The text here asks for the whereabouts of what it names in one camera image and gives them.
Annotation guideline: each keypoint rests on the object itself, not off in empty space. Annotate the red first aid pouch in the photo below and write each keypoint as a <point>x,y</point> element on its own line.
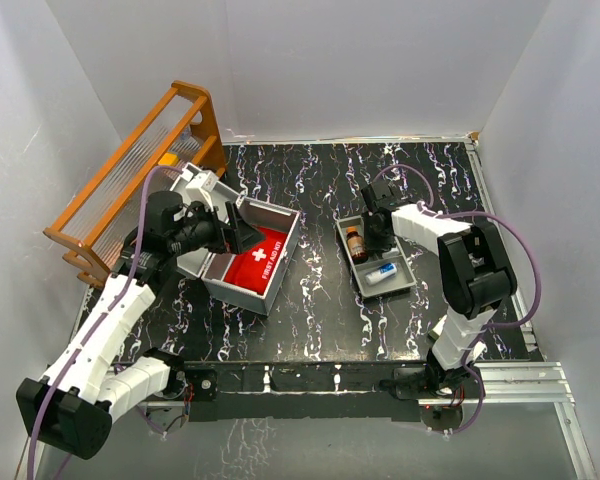
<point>254,269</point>

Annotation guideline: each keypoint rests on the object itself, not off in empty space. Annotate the yellow block on rack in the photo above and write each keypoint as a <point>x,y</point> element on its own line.
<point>169,159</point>

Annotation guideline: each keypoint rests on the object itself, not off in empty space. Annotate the grey divided plastic tray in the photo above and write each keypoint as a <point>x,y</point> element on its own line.
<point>402,281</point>

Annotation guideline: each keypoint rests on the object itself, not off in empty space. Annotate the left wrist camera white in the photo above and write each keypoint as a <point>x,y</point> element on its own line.
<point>199,187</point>

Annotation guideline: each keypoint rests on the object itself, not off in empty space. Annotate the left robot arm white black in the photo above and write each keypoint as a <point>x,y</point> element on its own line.
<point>110,310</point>

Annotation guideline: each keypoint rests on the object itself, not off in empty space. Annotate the aluminium front rail frame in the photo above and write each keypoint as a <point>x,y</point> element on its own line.
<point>170,394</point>

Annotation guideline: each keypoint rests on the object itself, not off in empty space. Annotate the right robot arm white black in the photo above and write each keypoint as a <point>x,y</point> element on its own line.
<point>476,277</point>

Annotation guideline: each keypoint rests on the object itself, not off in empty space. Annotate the white blue spray bottle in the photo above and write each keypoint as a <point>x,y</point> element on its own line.
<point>380,274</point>

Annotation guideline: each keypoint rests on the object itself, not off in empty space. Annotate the grey metal medicine case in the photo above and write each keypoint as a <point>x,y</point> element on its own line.
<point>211,268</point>

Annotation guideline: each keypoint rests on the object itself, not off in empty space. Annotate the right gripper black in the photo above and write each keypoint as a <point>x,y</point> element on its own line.
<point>374,245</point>

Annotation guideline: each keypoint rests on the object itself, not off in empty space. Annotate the orange wooden rack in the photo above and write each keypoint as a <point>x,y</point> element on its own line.
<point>91,227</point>

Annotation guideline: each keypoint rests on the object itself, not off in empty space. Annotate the white green small box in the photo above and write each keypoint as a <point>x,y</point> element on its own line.
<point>434,334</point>

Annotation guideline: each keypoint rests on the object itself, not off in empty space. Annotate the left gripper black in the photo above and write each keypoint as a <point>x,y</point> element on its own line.
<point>234,235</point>

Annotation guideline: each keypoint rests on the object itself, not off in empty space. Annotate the brown bottle orange cap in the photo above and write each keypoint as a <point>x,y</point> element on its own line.
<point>356,246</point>

